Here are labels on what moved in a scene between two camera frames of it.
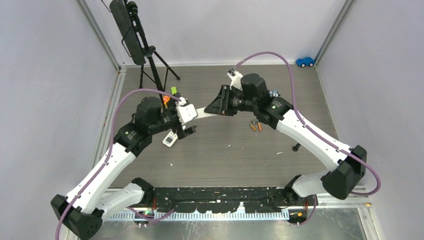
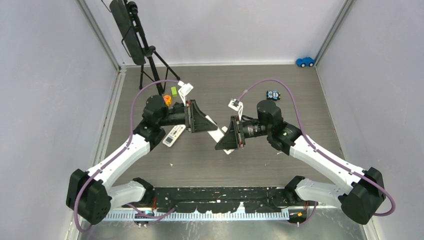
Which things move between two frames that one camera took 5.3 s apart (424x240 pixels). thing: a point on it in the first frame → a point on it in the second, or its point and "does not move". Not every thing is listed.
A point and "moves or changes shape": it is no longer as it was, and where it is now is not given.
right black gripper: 221,105 → 233,137
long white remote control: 201,113 moves or changes shape
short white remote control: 170,139 does not move
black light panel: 125,24 does not move
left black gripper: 178,129 → 196,120
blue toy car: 305,61 does not move
